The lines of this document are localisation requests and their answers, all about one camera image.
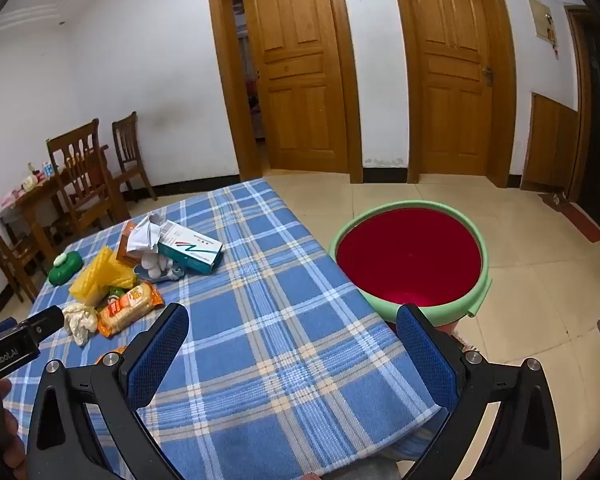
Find blue plaid blanket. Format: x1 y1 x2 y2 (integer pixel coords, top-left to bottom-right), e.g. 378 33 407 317
2 178 441 479

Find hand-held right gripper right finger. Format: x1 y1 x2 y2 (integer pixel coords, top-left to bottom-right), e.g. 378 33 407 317
396 302 563 480

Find wooden entrance door frame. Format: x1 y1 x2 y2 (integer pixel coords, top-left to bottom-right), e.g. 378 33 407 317
564 4 593 202

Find small orange carton box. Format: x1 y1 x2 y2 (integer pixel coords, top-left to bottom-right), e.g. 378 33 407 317
115 220 147 267

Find wooden dining table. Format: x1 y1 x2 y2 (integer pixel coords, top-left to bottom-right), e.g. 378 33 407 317
0 145 117 267

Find person's left hand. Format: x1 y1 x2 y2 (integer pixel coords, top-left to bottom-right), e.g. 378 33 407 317
0 379 20 461

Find yellow foam net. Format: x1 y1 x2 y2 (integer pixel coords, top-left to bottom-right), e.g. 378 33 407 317
69 246 136 307

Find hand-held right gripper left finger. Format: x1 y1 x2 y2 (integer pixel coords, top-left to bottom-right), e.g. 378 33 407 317
26 302 190 480

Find grey cloth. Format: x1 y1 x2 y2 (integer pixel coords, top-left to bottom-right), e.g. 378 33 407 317
126 212 164 254

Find beige wall panel box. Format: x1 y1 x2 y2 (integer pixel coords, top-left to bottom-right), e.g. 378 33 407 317
527 0 561 44

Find wooden dining chair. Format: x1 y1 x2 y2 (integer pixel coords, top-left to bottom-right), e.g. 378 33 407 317
112 111 159 204
0 205 47 304
46 119 131 235

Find green clover-shaped box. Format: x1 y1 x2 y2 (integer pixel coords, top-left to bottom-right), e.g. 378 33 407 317
47 252 85 287

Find orange snack packet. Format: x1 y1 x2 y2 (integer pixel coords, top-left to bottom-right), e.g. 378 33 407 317
96 281 165 338

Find wooden panel door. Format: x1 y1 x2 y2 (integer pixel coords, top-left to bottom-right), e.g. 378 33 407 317
407 0 496 177
241 0 351 173

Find white egg shells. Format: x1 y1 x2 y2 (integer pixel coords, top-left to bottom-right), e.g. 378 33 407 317
140 252 179 281

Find green and red basin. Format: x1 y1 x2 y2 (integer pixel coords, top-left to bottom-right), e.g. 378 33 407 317
328 201 493 333

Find white and teal carton box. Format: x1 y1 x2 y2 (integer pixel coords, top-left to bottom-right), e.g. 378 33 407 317
156 221 225 276

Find low wooden cabinet door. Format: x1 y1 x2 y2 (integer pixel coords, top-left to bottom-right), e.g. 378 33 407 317
522 92 580 194

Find cream paper ball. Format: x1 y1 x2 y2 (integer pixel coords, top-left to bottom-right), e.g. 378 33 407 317
61 302 100 347

